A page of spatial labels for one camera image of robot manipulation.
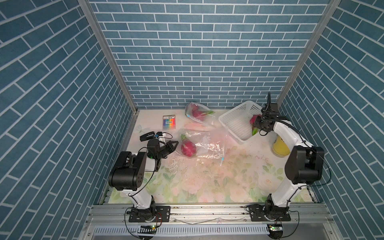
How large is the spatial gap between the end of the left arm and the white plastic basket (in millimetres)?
388

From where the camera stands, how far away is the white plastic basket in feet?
3.52

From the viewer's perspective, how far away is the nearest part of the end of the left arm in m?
0.75
